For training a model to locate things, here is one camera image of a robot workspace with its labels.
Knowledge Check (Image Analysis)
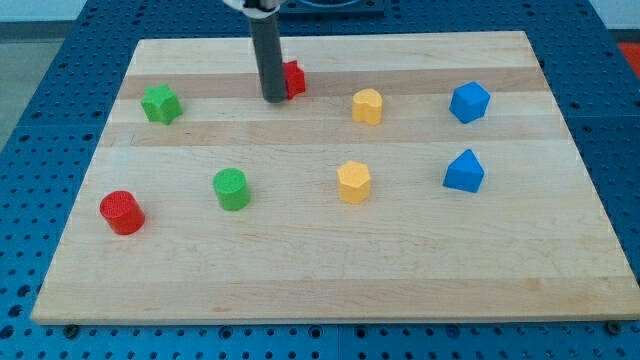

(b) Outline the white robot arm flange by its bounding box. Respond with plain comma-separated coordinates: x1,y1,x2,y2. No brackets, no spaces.
223,0,286,19

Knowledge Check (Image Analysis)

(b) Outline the yellow hexagon block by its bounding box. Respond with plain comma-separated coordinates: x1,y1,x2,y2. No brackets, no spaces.
337,161,371,204

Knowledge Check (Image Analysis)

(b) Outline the green cylinder block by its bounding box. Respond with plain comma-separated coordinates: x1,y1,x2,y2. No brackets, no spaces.
212,168,251,211

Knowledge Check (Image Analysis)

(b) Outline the yellow heart block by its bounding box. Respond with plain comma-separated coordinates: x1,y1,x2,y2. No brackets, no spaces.
352,88,383,125

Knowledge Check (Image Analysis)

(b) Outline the light wooden board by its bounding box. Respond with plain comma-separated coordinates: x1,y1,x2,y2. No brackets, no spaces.
31,31,639,325

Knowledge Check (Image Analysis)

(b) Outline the red star block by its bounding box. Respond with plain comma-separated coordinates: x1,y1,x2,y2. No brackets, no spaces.
283,60,306,100

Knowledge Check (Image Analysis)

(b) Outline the blue triangular prism block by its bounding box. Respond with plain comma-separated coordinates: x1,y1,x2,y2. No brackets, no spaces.
443,149,485,193

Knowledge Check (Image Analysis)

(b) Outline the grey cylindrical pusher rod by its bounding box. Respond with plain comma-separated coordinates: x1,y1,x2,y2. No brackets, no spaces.
249,9,287,104

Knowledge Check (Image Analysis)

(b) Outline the blue cube block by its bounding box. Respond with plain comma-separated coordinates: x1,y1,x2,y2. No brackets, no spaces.
449,81,491,124

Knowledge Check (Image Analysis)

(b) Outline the green star block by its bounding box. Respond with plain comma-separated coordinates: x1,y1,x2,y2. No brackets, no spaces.
141,84,183,125

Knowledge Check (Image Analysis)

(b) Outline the red cylinder block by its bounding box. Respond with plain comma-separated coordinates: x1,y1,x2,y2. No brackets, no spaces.
99,190,146,235

